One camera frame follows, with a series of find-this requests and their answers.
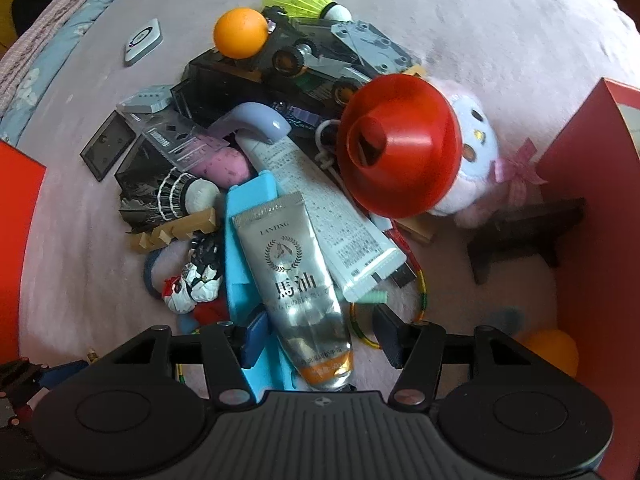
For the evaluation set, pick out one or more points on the wooden block piece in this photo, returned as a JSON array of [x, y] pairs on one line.
[[172, 232]]

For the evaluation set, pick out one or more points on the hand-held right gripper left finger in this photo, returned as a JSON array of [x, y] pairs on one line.
[[252, 340]]

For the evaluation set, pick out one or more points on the dark grey toy car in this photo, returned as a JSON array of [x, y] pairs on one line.
[[325, 55]]

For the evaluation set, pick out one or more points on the pastel plush toy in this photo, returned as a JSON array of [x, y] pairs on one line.
[[475, 160]]

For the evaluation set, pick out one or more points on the silver cream tube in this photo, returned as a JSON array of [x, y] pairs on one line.
[[295, 280]]

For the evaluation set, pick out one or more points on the light blue plastic holder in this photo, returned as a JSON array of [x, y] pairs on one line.
[[245, 270]]

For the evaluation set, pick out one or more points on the small figure toy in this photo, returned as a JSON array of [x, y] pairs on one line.
[[92, 355]]

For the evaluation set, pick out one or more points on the smoky transparent box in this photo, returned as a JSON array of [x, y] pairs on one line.
[[137, 170]]

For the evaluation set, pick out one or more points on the mint ribbed piece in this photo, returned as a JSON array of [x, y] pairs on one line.
[[377, 297]]

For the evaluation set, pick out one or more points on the dark wooden stand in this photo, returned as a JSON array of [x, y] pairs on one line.
[[520, 232]]

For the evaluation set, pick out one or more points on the red ball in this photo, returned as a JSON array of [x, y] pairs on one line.
[[400, 155]]

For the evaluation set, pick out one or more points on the black bag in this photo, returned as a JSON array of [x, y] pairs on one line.
[[40, 2]]

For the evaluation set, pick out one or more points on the red box lid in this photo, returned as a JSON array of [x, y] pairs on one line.
[[17, 250]]

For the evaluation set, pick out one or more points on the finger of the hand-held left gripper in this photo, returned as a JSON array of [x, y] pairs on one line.
[[65, 374]]

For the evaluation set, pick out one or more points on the white red robot figure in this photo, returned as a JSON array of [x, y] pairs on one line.
[[197, 275]]

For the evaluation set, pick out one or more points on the white cream tube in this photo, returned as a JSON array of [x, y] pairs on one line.
[[320, 200]]

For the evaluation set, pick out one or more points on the striped blue pink blanket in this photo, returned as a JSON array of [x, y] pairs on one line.
[[55, 35]]

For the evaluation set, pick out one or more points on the clear pink packet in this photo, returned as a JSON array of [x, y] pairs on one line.
[[200, 152]]

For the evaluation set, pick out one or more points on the orange ball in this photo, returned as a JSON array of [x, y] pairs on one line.
[[240, 32], [552, 352]]

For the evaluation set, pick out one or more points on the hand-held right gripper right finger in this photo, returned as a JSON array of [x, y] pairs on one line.
[[389, 334]]

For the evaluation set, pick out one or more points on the black feather shuttlecock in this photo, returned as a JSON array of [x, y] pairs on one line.
[[160, 200]]

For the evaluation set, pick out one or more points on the black transparent box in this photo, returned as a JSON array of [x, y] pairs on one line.
[[220, 85]]

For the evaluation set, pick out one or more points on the red cardboard box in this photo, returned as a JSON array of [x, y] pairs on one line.
[[595, 240]]

